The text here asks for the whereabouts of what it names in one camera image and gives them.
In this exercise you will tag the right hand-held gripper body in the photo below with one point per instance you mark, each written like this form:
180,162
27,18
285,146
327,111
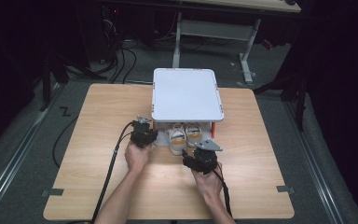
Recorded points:
204,160

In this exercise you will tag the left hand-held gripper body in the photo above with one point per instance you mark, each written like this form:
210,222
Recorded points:
140,133

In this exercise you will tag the white sneaker with yellow heel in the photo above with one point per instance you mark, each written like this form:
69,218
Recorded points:
194,134
178,142

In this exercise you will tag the white shoe rack orange posts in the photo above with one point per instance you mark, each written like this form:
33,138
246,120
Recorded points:
186,93

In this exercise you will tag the person's left hand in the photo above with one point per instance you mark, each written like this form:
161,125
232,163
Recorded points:
136,158

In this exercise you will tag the person's right hand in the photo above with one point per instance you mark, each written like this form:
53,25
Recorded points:
210,185

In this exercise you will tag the grey tape piece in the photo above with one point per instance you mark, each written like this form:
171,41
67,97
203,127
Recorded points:
53,192
286,188

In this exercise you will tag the black metal stand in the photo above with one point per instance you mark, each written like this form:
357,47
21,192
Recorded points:
46,87
300,105

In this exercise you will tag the metal floor rail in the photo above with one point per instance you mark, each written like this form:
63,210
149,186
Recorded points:
12,158
315,168

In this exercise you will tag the desk with white metal frame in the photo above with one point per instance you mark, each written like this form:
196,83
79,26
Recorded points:
217,29

